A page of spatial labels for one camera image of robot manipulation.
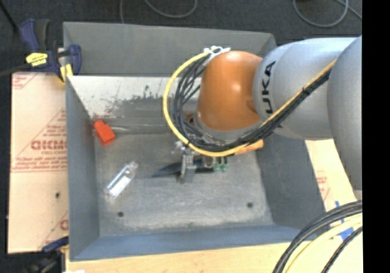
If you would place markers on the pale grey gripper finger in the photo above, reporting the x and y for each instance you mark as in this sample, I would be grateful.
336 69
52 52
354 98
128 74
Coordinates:
188 175

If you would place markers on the grey metal bin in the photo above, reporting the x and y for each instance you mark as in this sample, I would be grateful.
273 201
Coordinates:
170 204

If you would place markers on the clear plastic bottle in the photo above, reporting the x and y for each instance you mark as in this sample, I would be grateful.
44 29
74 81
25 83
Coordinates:
120 181

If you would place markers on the red plastic block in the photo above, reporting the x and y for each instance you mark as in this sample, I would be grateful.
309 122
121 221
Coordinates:
104 133

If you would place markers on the brown cardboard board, red print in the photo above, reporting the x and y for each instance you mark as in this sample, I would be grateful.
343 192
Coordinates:
36 174

